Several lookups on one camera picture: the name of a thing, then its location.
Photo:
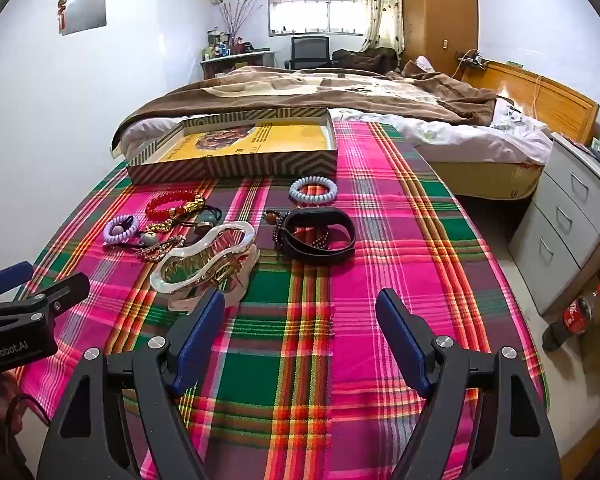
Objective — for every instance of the cola bottle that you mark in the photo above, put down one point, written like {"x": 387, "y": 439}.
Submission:
{"x": 575, "y": 315}

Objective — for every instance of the bed with brown blanket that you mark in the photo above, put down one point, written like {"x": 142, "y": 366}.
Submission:
{"x": 305, "y": 87}

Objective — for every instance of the white pillow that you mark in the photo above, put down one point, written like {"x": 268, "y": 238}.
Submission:
{"x": 424, "y": 64}

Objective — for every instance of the wooden wardrobe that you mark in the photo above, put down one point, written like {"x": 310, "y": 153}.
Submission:
{"x": 437, "y": 10}

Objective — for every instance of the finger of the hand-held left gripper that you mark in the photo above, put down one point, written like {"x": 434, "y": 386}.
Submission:
{"x": 10, "y": 277}
{"x": 55, "y": 292}

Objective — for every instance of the patterned curtain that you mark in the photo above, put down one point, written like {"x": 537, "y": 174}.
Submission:
{"x": 380, "y": 5}

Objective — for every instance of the dark brown cloth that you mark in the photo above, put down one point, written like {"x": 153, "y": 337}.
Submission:
{"x": 365, "y": 60}

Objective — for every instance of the clear white hair claw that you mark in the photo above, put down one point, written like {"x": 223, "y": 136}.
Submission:
{"x": 165, "y": 280}

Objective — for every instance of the black wristband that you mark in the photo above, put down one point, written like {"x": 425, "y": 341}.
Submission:
{"x": 330, "y": 250}

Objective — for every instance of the power strip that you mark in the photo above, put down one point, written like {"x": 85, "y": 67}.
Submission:
{"x": 472, "y": 59}

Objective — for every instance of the vase of dry branches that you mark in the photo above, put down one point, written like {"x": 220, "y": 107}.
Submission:
{"x": 235, "y": 22}

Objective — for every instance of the white floral bedsheet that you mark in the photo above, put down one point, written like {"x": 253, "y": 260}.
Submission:
{"x": 470, "y": 140}

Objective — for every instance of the red hanging ornament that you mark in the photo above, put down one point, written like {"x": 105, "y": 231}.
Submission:
{"x": 61, "y": 10}

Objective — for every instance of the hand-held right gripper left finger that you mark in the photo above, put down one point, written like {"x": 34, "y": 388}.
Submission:
{"x": 200, "y": 335}

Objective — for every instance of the wooden headboard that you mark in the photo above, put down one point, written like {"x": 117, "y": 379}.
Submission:
{"x": 555, "y": 95}

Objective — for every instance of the clear pinkish hair claw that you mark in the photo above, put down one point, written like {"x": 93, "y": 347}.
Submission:
{"x": 240, "y": 280}

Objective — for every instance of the grey drawer cabinet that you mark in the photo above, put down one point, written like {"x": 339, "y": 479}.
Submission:
{"x": 560, "y": 230}

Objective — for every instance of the group of bottles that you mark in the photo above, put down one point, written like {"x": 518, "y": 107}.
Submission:
{"x": 217, "y": 47}

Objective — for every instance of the yellowish mattress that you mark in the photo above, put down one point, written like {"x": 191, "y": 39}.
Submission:
{"x": 490, "y": 180}

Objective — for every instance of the window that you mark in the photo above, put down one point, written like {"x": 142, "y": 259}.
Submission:
{"x": 310, "y": 15}

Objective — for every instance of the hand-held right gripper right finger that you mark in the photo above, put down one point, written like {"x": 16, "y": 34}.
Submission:
{"x": 405, "y": 335}

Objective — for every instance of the black office chair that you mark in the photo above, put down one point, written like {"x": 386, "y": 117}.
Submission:
{"x": 310, "y": 50}

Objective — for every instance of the small desk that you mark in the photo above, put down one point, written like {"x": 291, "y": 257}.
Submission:
{"x": 240, "y": 62}

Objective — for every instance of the plaid tablecloth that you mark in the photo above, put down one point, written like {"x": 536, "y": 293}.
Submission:
{"x": 300, "y": 340}

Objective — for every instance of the striped cardboard box tray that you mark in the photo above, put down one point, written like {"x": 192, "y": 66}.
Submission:
{"x": 280, "y": 137}

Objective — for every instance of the metal wall sheet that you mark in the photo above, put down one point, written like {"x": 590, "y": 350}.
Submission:
{"x": 82, "y": 10}

